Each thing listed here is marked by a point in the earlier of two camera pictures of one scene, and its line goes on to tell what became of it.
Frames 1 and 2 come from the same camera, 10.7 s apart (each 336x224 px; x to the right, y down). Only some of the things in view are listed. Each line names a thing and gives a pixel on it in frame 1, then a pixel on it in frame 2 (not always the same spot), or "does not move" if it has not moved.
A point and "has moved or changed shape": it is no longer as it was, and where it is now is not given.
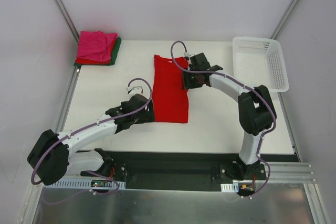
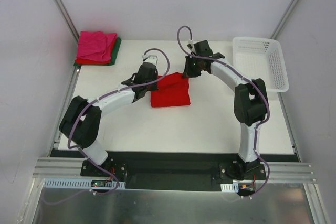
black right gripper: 186,80 to 189,69
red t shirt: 170,100 has moved or changed shape
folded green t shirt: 118,41 does not move
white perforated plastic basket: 259,61 does not move
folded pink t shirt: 95,45 does not move
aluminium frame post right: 293,5 does not move
